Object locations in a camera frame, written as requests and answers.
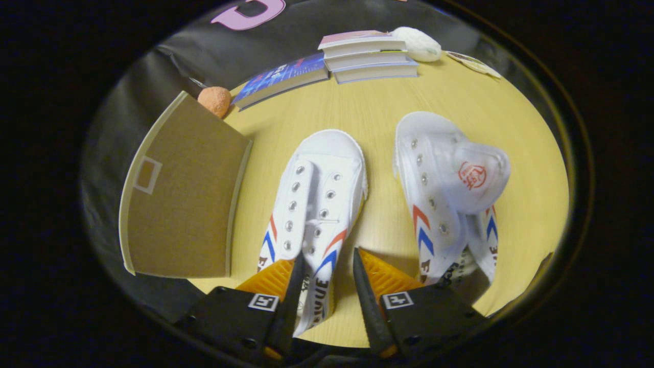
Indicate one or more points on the white cover book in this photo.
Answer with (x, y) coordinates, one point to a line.
(373, 60)

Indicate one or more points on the pink cover book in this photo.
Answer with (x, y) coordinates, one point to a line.
(357, 38)

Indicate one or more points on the beige fabric storage box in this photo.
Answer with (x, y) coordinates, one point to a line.
(189, 204)

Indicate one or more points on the white plush lump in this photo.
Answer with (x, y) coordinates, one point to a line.
(416, 45)

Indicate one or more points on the pale blue cover book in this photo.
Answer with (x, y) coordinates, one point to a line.
(378, 74)

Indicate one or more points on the black backdrop cloth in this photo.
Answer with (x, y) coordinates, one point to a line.
(204, 51)

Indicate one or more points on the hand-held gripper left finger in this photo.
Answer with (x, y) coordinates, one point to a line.
(288, 306)

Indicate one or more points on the pink textured ball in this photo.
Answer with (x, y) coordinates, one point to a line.
(214, 101)

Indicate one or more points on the white canvas shoe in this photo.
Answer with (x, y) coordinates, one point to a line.
(434, 153)
(327, 174)

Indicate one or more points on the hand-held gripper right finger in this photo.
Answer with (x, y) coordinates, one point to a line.
(370, 306)

